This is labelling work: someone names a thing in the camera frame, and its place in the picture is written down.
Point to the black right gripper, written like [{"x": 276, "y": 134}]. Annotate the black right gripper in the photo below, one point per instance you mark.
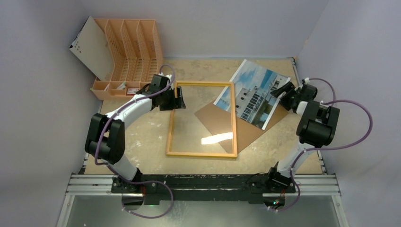
[{"x": 285, "y": 95}]

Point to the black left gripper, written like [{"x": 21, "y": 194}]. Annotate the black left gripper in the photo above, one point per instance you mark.
[{"x": 176, "y": 103}]

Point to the clear frame glass pane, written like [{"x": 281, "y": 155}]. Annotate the clear frame glass pane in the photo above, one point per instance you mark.
[{"x": 190, "y": 135}]

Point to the building and sky photo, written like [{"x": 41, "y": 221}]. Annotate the building and sky photo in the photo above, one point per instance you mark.
[{"x": 253, "y": 85}]

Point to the brown frame backing board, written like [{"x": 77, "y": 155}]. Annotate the brown frame backing board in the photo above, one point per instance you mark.
[{"x": 218, "y": 121}]

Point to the yellow wooden picture frame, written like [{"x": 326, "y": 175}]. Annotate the yellow wooden picture frame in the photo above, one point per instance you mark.
[{"x": 170, "y": 133}]

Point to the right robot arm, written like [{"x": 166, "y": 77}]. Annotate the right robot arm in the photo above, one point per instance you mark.
[{"x": 316, "y": 128}]

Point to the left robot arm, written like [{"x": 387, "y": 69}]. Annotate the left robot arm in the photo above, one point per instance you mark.
[{"x": 106, "y": 134}]

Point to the red white small box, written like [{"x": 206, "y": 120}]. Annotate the red white small box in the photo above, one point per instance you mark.
[{"x": 132, "y": 91}]

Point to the green white pen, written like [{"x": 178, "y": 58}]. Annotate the green white pen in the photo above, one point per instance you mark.
[{"x": 122, "y": 86}]

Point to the orange plastic desk organizer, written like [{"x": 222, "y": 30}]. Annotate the orange plastic desk organizer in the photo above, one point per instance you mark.
[{"x": 137, "y": 55}]

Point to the white perforated paper sheet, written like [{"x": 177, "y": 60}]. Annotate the white perforated paper sheet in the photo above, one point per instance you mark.
[{"x": 91, "y": 48}]

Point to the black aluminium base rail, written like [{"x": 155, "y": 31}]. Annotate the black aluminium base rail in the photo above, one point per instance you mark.
[{"x": 253, "y": 189}]

